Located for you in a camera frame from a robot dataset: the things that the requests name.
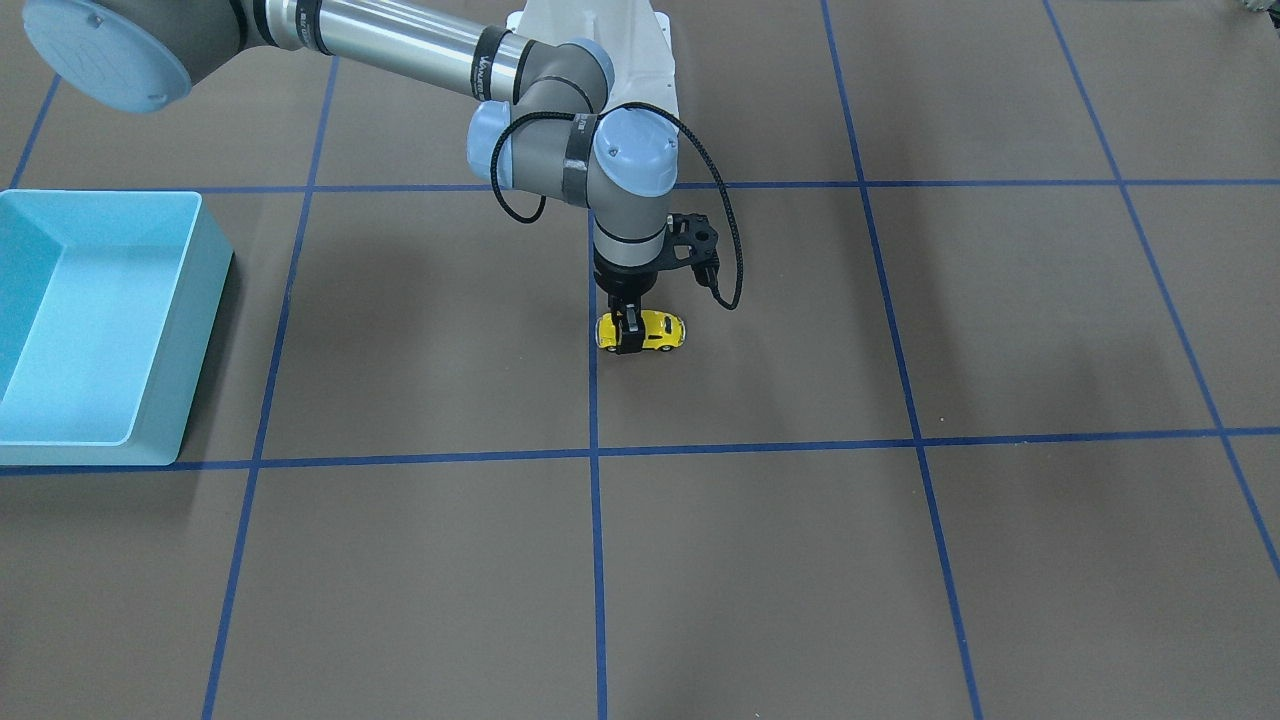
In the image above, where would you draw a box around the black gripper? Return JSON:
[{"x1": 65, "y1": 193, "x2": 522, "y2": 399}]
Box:
[{"x1": 591, "y1": 252, "x2": 659, "y2": 355}]

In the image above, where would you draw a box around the yellow beetle toy car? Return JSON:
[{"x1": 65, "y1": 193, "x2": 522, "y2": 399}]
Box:
[{"x1": 595, "y1": 309, "x2": 687, "y2": 354}]

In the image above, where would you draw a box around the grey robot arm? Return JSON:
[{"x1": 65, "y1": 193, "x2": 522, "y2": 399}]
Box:
[{"x1": 20, "y1": 1, "x2": 684, "y2": 354}]

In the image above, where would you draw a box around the light blue plastic bin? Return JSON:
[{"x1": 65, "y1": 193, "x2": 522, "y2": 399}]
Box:
[{"x1": 1, "y1": 190, "x2": 233, "y2": 468}]

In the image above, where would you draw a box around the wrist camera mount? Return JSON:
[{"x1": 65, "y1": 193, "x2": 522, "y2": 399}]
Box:
[{"x1": 660, "y1": 213, "x2": 721, "y2": 290}]

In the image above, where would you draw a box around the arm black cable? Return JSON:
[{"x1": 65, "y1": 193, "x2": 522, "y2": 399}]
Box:
[{"x1": 490, "y1": 102, "x2": 745, "y2": 311}]

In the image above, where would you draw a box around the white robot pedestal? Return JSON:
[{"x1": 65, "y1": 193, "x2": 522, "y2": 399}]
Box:
[{"x1": 506, "y1": 1, "x2": 680, "y2": 117}]

